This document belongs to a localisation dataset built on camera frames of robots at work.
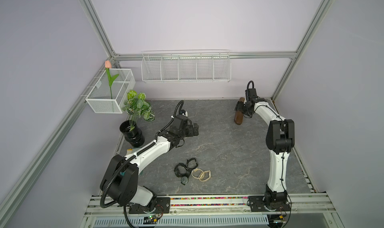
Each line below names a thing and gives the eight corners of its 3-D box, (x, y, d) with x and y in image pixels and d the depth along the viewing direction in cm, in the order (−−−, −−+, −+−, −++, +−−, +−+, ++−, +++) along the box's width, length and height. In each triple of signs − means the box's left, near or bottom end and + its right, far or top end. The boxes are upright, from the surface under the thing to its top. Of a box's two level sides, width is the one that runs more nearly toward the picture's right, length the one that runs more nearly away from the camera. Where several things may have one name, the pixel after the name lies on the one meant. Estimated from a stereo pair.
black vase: (129, 147, 97) (117, 132, 83) (133, 135, 103) (122, 120, 88) (143, 147, 97) (134, 132, 83) (146, 135, 103) (138, 120, 88)
